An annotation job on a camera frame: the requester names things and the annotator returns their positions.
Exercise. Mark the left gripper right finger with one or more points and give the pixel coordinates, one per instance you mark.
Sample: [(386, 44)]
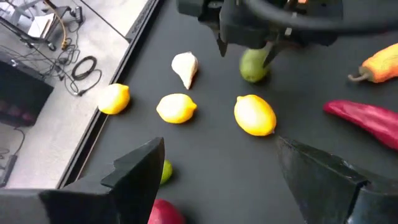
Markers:
[(329, 193)]

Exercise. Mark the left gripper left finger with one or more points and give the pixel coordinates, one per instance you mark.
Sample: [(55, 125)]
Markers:
[(136, 186)]

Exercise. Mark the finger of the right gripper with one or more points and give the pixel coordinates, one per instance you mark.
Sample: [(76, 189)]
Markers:
[(222, 45), (271, 53)]

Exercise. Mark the green lime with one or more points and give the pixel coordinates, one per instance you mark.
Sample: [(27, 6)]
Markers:
[(252, 68)]

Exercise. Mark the green cucumber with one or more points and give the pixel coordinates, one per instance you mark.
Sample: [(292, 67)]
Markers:
[(167, 171)]

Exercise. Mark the red apple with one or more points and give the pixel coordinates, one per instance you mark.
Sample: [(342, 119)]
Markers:
[(164, 214)]

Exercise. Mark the white garlic bulb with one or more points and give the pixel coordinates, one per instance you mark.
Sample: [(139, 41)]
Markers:
[(185, 67)]

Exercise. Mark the yellow lemon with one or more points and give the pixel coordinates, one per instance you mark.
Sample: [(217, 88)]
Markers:
[(176, 108), (113, 99), (255, 115)]

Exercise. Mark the red chili pepper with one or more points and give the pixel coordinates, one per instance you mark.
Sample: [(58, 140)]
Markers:
[(367, 119)]

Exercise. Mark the long orange pepper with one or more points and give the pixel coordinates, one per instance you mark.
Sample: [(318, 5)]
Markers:
[(381, 65)]

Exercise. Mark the black power strip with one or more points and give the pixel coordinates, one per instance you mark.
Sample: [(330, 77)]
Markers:
[(7, 171)]

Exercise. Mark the black storage cabinet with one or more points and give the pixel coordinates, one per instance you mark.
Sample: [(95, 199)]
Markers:
[(21, 90)]

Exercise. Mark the white box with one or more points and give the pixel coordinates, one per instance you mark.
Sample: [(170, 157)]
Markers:
[(40, 26)]

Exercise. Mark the black table frame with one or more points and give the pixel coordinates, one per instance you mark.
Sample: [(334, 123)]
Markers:
[(90, 133)]

